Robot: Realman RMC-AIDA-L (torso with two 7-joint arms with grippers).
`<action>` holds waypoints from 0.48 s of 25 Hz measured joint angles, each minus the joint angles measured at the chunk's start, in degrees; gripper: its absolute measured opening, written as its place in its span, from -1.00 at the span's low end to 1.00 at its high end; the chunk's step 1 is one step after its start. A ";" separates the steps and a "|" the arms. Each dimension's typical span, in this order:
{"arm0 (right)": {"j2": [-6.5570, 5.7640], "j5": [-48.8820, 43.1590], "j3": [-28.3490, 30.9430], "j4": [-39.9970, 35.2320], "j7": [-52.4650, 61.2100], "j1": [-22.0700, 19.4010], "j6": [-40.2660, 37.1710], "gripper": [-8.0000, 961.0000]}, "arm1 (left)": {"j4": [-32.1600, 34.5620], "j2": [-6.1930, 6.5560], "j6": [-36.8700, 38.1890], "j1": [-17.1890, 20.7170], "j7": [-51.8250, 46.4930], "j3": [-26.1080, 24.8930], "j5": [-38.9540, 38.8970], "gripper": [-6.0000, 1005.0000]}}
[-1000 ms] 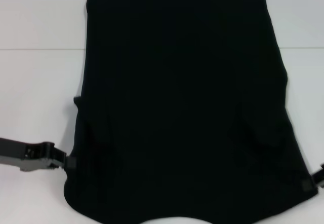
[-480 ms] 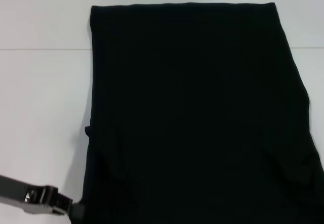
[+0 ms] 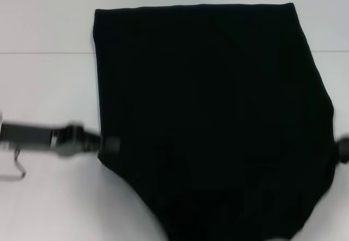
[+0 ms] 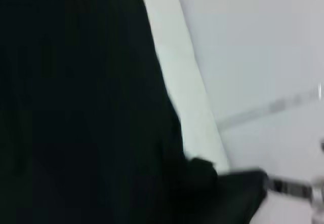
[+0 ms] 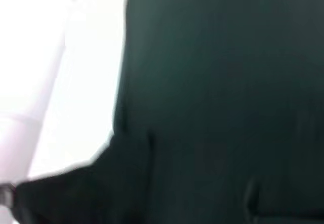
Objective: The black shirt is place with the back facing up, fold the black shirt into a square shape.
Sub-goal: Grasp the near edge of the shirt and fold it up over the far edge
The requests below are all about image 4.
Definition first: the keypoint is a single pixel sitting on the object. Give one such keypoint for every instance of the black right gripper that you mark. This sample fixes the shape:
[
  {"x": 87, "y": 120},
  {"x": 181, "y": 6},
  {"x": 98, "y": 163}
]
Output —
[{"x": 288, "y": 187}]

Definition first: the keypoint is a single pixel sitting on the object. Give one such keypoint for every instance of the black shirt with white print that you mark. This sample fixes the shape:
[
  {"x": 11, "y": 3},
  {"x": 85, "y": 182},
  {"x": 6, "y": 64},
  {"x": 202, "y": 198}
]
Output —
[{"x": 76, "y": 107}]

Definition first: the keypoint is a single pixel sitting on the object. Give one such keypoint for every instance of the thin metal pole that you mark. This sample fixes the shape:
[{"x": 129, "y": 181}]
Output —
[{"x": 278, "y": 106}]

